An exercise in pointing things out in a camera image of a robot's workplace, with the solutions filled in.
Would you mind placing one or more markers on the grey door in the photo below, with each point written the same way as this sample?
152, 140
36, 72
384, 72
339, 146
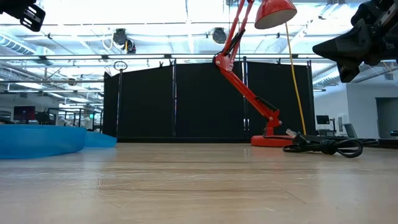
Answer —
388, 118

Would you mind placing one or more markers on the black metal railing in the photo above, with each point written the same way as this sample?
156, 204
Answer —
74, 109

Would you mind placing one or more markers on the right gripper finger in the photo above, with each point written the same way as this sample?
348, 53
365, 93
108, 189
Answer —
348, 48
349, 71

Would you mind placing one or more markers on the grey office chair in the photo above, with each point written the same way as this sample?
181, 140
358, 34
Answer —
350, 130

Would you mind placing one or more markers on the black ceiling fixture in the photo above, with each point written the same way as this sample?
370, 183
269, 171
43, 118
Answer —
120, 37
219, 35

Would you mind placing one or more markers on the dark computer monitor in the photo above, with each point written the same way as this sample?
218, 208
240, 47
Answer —
24, 113

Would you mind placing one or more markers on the blue plastic supply box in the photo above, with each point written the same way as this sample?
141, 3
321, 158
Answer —
40, 141

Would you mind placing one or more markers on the red desk lamp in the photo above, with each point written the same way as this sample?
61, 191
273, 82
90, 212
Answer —
245, 90

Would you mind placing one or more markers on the small black monitor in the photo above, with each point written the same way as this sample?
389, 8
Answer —
322, 119

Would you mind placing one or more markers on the black partition screen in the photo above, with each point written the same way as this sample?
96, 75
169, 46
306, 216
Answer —
202, 102

